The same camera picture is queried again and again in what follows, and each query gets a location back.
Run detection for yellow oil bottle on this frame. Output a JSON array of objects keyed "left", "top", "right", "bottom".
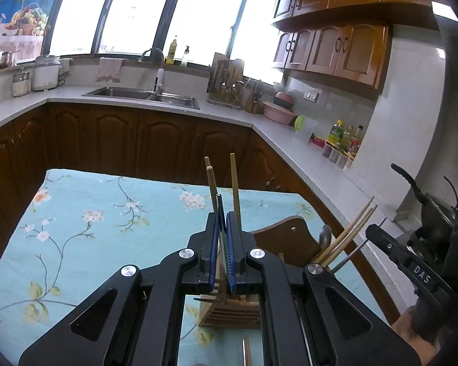
[{"left": 165, "top": 35, "right": 179, "bottom": 65}]

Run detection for person's right hand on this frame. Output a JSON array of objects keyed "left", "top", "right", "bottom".
[{"left": 390, "top": 308, "right": 439, "bottom": 366}]

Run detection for pink basin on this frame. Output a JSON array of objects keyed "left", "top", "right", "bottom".
[{"left": 262, "top": 101, "right": 296, "bottom": 126}]

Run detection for pink lidded pot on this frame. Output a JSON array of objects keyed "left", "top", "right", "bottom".
[{"left": 274, "top": 91, "right": 295, "bottom": 109}]

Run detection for wooden upper cabinets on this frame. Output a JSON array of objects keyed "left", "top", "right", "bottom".
[{"left": 271, "top": 0, "right": 443, "bottom": 91}]

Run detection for pink hand towel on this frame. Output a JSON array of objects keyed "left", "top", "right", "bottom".
[{"left": 95, "top": 57, "right": 123, "bottom": 83}]

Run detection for white jug green lid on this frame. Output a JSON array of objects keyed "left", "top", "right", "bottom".
[{"left": 294, "top": 115, "right": 318, "bottom": 142}]

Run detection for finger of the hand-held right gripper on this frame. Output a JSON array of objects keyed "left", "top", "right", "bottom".
[{"left": 365, "top": 223, "right": 457, "bottom": 308}]

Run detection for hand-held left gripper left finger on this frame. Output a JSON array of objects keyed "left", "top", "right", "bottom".
[{"left": 18, "top": 211, "right": 219, "bottom": 366}]

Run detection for wooden base cabinets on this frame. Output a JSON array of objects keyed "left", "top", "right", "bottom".
[{"left": 0, "top": 101, "right": 402, "bottom": 325}]

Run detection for row of spice jars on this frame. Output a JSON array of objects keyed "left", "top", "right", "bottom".
[{"left": 321, "top": 143, "right": 354, "bottom": 170}]

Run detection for floral teal tablecloth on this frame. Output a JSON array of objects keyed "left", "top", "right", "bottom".
[{"left": 0, "top": 168, "right": 392, "bottom": 366}]

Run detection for kitchen window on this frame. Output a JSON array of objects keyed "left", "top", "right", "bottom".
[{"left": 48, "top": 0, "right": 291, "bottom": 84}]

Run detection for chrome faucet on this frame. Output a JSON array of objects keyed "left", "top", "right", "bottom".
[{"left": 138, "top": 48, "right": 165, "bottom": 94}]

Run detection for fruit wall poster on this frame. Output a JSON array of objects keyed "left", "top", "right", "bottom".
[{"left": 0, "top": 0, "right": 65, "bottom": 57}]

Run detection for cluster of condiment bottles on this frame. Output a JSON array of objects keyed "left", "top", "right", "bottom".
[{"left": 343, "top": 124, "right": 366, "bottom": 158}]

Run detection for metal chopstick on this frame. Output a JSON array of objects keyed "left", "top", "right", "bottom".
[{"left": 330, "top": 237, "right": 369, "bottom": 275}]

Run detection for metal spoon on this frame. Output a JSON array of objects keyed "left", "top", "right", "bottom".
[{"left": 318, "top": 224, "right": 333, "bottom": 248}]

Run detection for wooden utensil holder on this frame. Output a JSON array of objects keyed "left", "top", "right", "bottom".
[{"left": 198, "top": 215, "right": 324, "bottom": 330}]

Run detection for white rice cooker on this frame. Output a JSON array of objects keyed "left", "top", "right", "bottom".
[{"left": 31, "top": 55, "right": 62, "bottom": 92}]

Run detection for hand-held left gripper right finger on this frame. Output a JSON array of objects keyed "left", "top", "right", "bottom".
[{"left": 226, "top": 211, "right": 421, "bottom": 366}]

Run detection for green label drink bottle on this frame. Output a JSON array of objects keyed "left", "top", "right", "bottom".
[{"left": 327, "top": 119, "right": 345, "bottom": 149}]

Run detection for knife block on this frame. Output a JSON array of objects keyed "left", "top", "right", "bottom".
[{"left": 244, "top": 79, "right": 264, "bottom": 115}]

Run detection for white jar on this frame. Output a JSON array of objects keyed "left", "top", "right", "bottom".
[{"left": 12, "top": 72, "right": 32, "bottom": 97}]

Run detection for utensil drying rack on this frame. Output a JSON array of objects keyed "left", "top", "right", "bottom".
[{"left": 207, "top": 76, "right": 249, "bottom": 109}]

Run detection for steel sink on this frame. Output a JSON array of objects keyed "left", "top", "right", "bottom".
[{"left": 82, "top": 86, "right": 200, "bottom": 110}]

